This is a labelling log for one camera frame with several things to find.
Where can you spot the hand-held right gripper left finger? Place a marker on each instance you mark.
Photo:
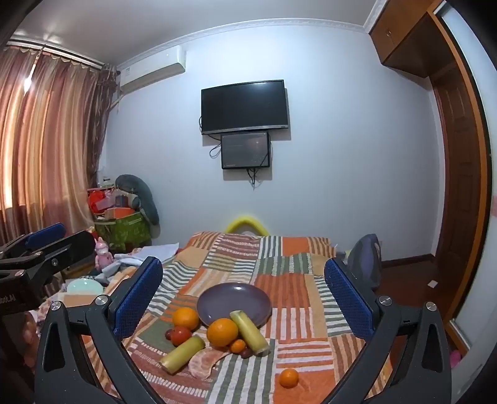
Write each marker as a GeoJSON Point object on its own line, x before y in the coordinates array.
{"type": "Point", "coordinates": [141, 295]}

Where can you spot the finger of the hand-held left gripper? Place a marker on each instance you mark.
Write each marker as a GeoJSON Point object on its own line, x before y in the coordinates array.
{"type": "Point", "coordinates": [66, 244]}
{"type": "Point", "coordinates": [44, 233]}

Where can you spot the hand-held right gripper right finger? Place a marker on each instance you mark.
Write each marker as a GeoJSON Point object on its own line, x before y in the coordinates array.
{"type": "Point", "coordinates": [347, 299]}

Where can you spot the large orange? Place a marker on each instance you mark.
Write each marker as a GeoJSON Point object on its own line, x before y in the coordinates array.
{"type": "Point", "coordinates": [222, 331]}
{"type": "Point", "coordinates": [185, 317]}

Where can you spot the red tomato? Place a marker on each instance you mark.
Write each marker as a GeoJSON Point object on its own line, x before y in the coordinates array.
{"type": "Point", "coordinates": [180, 335]}

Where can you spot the purple plate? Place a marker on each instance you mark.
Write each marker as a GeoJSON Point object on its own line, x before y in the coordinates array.
{"type": "Point", "coordinates": [233, 303]}

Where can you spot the green corn cob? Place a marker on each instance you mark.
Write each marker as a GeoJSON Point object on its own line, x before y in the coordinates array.
{"type": "Point", "coordinates": [248, 330]}

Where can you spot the pink toy figure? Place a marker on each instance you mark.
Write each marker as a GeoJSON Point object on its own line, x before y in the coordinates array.
{"type": "Point", "coordinates": [103, 254]}

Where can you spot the pale teal plate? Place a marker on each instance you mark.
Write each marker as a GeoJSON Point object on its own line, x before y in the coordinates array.
{"type": "Point", "coordinates": [83, 286]}

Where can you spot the white cloth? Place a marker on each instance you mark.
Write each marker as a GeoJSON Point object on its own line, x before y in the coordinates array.
{"type": "Point", "coordinates": [163, 250]}

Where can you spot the red gift box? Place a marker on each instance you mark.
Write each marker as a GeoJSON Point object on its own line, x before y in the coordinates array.
{"type": "Point", "coordinates": [99, 200]}

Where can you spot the green patterned storage box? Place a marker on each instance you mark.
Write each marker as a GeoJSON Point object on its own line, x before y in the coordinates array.
{"type": "Point", "coordinates": [124, 231]}

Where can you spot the striped patchwork blanket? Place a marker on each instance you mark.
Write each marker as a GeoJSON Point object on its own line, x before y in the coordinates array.
{"type": "Point", "coordinates": [287, 287]}

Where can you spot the orange cardboard box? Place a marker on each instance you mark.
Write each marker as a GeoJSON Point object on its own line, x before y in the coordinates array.
{"type": "Point", "coordinates": [120, 212]}

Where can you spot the pink brown curtain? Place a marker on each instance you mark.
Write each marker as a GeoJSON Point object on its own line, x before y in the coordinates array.
{"type": "Point", "coordinates": [50, 136]}

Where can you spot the pink plastic object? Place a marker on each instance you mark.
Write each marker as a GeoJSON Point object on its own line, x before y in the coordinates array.
{"type": "Point", "coordinates": [455, 357]}

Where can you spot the brown wooden door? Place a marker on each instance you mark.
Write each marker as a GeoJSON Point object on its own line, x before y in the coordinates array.
{"type": "Point", "coordinates": [458, 174]}

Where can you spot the white air conditioner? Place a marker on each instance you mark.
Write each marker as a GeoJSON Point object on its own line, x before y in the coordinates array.
{"type": "Point", "coordinates": [151, 70]}

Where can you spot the wooden overhead cabinet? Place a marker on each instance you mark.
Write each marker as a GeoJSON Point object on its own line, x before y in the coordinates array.
{"type": "Point", "coordinates": [403, 35]}

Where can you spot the white wall socket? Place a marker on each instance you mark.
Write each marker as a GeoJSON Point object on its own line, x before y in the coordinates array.
{"type": "Point", "coordinates": [432, 284]}

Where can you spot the small black wall monitor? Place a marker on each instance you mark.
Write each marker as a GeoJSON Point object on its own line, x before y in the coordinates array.
{"type": "Point", "coordinates": [244, 149]}

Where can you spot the black wall television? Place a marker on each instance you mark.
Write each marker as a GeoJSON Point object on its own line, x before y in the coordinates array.
{"type": "Point", "coordinates": [244, 105]}

